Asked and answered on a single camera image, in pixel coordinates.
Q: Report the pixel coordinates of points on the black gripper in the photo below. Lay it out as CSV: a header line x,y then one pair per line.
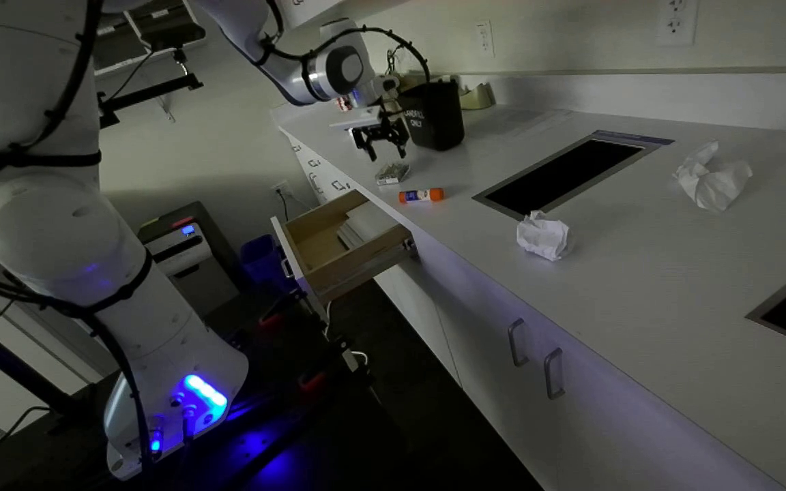
x,y
388,128

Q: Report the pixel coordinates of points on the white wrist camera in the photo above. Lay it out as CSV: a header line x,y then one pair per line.
x,y
357,118

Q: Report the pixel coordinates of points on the grey control box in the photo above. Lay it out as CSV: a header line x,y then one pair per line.
x,y
193,263

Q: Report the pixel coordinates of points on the blue bin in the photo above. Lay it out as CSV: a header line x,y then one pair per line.
x,y
265,261

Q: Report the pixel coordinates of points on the rectangular counter waste opening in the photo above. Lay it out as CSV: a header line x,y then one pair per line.
x,y
565,174

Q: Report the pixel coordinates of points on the black clamp orange grip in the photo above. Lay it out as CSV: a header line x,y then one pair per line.
x,y
271,320
312,384

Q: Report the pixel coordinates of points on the orange white glue stick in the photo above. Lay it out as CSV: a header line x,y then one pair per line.
x,y
421,196

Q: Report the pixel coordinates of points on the black metal stand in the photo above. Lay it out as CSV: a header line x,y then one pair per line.
x,y
164,28

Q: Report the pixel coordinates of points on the pale green tape dispenser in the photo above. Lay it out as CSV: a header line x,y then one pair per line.
x,y
477,96

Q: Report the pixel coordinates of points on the white paper stack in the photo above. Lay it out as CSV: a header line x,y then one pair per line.
x,y
366,227

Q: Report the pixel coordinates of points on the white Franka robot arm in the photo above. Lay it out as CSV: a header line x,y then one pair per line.
x,y
48,227

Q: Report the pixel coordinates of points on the black robot cart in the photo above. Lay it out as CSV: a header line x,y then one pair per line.
x,y
275,432

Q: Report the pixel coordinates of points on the black landfill only bin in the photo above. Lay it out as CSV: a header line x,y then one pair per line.
x,y
437,114

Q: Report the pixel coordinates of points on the white wall outlet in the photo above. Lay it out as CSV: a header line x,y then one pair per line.
x,y
484,43
676,21

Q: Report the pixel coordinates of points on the wooden drawer white front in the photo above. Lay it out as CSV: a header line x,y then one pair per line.
x,y
347,263

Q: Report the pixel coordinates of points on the clear case of pins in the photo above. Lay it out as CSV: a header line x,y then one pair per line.
x,y
395,174

